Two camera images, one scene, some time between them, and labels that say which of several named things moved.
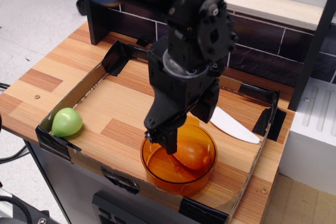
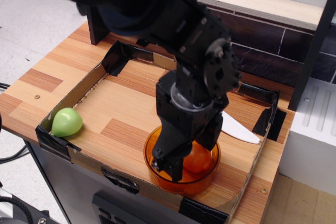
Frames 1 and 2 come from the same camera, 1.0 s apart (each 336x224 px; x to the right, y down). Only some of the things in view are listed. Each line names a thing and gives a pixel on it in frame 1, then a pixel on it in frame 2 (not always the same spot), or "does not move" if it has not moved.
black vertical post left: [98, 18] does not move
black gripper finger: [169, 140] → [176, 170]
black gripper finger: [204, 109] → [209, 136]
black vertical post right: [315, 51] does not move
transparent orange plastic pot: [190, 171] does not move
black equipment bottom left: [24, 213] does not move
